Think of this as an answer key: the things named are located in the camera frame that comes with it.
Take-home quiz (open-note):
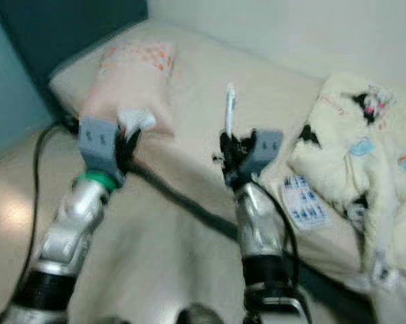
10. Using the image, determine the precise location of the white tissue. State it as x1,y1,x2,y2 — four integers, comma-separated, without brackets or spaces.
117,108,156,134

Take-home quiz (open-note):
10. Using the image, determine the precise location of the white pen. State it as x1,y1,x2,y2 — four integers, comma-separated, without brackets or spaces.
223,82,237,136

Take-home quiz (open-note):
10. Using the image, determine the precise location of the white book with blue letters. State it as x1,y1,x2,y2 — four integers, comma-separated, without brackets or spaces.
280,174,332,232

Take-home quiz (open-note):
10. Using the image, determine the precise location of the cream cartoon print blanket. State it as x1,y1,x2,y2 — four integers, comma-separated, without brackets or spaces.
287,71,406,284

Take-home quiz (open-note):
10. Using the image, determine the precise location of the bed with cream sheet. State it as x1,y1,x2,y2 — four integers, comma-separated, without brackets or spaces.
49,19,406,298

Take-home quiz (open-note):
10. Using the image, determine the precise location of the dark teal padded headboard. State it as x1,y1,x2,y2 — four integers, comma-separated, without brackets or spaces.
0,0,149,122

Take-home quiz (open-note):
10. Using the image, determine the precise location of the grey right robot leg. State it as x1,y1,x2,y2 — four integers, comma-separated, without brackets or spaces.
176,304,224,324

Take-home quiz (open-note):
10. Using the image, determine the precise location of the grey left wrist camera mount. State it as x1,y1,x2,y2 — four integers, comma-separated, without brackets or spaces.
78,116,119,178

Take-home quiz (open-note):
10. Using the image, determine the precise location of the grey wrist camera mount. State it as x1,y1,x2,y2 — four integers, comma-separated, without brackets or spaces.
250,130,284,178
78,116,119,178

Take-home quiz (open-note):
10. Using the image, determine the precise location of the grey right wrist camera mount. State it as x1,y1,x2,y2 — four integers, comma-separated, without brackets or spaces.
250,130,284,178

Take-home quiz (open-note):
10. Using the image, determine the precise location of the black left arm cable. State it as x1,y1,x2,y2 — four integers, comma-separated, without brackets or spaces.
27,121,82,304

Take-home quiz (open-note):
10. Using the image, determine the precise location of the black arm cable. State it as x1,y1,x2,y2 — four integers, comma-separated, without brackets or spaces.
27,121,82,304
263,179,301,271

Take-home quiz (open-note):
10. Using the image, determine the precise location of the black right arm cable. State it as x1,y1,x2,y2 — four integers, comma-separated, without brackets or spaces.
263,179,301,271

